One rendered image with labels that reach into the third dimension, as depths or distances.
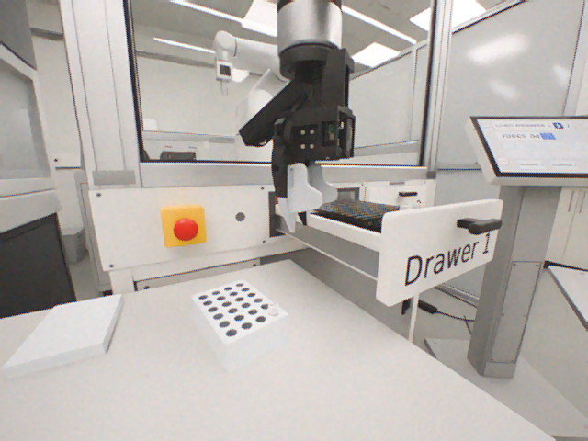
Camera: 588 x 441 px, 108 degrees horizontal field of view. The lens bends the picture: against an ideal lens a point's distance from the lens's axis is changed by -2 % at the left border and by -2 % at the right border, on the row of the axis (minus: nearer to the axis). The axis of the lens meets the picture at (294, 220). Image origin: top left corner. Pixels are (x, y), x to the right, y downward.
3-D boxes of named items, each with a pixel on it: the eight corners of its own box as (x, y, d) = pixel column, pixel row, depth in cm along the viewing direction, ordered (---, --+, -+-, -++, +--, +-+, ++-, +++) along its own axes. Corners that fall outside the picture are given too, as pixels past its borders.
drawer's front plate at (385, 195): (424, 215, 83) (427, 185, 80) (367, 224, 69) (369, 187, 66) (419, 214, 84) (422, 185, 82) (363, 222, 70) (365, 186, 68)
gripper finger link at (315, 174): (333, 230, 32) (333, 164, 29) (298, 224, 35) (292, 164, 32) (341, 221, 35) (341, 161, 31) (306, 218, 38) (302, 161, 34)
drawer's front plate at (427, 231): (491, 260, 40) (503, 199, 38) (387, 308, 26) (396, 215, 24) (480, 257, 42) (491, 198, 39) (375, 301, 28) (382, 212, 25)
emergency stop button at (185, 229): (199, 240, 40) (197, 218, 39) (175, 243, 38) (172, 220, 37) (197, 236, 42) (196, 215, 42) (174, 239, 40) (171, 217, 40)
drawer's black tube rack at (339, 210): (424, 242, 45) (427, 209, 44) (360, 257, 37) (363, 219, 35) (347, 220, 64) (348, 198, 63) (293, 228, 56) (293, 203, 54)
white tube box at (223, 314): (288, 339, 29) (288, 313, 28) (228, 374, 24) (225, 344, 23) (243, 299, 39) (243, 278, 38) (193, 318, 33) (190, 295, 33)
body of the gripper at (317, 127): (334, 163, 24) (339, 35, 21) (269, 163, 28) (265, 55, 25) (354, 163, 31) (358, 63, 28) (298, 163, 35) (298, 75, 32)
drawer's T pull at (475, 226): (502, 229, 30) (503, 219, 30) (477, 236, 27) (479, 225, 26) (472, 223, 33) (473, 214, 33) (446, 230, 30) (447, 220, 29)
